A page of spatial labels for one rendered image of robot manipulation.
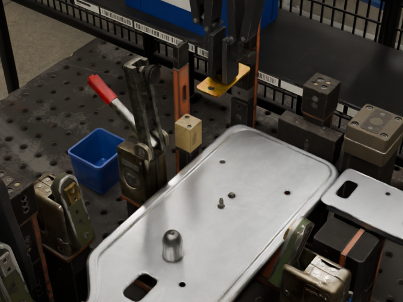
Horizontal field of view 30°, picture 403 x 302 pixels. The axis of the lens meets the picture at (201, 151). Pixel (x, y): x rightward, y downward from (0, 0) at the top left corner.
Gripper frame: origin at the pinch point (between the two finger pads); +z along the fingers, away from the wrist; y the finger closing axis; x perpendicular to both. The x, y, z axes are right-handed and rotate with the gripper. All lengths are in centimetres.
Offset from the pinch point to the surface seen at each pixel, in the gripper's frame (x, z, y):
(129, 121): -0.6, 19.8, -17.8
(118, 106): -0.2, 18.0, -20.3
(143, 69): -0.1, 8.4, -14.5
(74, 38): 132, 130, -171
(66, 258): -20.0, 33.8, -15.4
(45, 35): 126, 130, -184
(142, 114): -1.6, 15.8, -13.9
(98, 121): 31, 60, -58
